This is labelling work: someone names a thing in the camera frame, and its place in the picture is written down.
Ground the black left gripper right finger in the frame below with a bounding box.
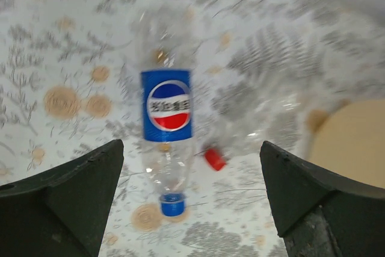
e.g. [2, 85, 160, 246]
[260, 141, 384, 257]

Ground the Pepsi label plastic bottle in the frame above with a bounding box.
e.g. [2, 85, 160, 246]
[136, 11, 196, 217]

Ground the clear bottle red cap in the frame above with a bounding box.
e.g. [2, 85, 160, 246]
[202, 88, 309, 171]

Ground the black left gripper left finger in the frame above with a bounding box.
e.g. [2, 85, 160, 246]
[1, 140, 124, 256]

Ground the yellow plastic bin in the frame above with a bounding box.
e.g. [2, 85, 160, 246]
[305, 99, 384, 188]

